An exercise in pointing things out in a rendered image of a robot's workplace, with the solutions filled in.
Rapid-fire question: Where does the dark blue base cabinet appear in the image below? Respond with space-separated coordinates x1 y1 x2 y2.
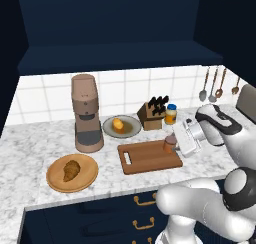
17 178 231 244

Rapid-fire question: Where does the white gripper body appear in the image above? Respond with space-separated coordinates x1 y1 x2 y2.
172 119 202 158

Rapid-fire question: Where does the small brown shaker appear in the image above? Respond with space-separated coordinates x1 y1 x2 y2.
162 133 178 154

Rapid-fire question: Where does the grey toaster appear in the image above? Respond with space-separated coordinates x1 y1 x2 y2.
235 83 256 125

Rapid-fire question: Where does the wooden knife block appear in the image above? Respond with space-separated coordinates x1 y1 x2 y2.
136 94 170 132

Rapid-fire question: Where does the silver hanging spoon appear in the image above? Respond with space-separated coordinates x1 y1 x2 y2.
198 66 211 103

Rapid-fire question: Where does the gold drawer handle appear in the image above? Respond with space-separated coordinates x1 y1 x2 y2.
133 192 158 207
132 216 156 231
131 236 153 244

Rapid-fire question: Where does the round wooden plate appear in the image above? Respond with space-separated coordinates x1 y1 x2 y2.
45 153 100 194

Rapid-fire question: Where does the orange yellow pastry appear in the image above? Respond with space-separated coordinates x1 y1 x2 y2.
111 117 126 134

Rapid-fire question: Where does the brown croissant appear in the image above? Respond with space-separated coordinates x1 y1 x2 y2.
62 159 82 183

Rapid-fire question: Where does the wooden cutting board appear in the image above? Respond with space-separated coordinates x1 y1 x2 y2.
116 139 184 176

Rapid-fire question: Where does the grey round plate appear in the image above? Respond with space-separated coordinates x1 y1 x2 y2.
101 114 143 139

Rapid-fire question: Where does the yellow jar with blue lid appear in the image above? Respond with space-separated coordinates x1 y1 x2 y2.
164 103 178 126

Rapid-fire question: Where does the silver hanging ladle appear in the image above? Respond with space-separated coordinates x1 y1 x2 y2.
207 66 220 104

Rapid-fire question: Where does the beige coffee machine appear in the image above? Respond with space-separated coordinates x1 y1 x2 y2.
70 73 105 154

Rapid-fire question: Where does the small copper hanging spoon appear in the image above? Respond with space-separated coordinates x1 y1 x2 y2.
231 75 241 96

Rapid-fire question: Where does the dark blue wall cabinet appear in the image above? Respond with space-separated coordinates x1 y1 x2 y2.
16 0 242 76

